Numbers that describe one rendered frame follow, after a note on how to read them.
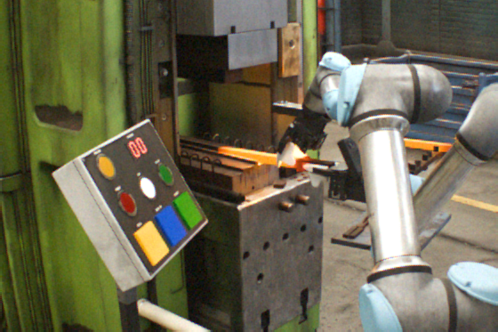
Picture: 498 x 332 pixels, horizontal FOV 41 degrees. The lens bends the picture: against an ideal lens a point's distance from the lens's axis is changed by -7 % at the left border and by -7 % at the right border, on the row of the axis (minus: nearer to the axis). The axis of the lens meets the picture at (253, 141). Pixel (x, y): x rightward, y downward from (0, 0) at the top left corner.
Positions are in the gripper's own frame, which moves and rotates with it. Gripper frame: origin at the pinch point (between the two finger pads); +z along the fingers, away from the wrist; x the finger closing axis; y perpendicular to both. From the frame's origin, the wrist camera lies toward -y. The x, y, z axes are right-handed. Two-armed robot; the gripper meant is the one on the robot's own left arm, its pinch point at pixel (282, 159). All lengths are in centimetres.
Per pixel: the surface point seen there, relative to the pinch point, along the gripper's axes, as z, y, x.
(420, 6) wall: 199, -331, 805
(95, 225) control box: -10, 8, -72
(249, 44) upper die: -24.3, -22.2, -4.0
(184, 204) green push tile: -5.1, 6.4, -44.4
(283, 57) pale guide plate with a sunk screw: -11.4, -28.9, 25.0
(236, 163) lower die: 8.1, -10.1, -4.7
